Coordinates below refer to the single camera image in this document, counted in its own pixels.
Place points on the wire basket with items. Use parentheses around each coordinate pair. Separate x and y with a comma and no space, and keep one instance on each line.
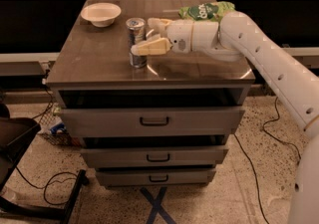
(53,128)

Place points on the top grey drawer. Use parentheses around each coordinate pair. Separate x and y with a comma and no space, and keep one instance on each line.
(151,122)

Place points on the silver blue redbull can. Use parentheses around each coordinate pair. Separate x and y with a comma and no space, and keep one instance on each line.
(136,33)

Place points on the grey drawer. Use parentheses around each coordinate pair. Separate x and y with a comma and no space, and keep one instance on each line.
(154,156)
(151,122)
(155,177)

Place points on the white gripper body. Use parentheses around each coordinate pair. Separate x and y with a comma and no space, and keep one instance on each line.
(179,36)

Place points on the middle grey drawer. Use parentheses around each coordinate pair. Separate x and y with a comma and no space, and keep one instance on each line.
(154,156)

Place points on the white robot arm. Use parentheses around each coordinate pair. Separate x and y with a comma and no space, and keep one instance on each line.
(237,36)

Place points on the bottom grey drawer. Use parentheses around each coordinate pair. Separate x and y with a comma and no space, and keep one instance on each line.
(155,177)

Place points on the grey drawer cabinet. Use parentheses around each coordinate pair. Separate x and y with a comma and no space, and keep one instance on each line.
(93,71)

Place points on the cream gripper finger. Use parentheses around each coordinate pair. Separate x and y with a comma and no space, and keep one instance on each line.
(159,25)
(158,46)

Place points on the green snack bag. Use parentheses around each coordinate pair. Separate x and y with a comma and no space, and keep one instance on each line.
(213,11)

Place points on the white paper bowl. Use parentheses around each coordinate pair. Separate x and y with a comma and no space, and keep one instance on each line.
(101,14)

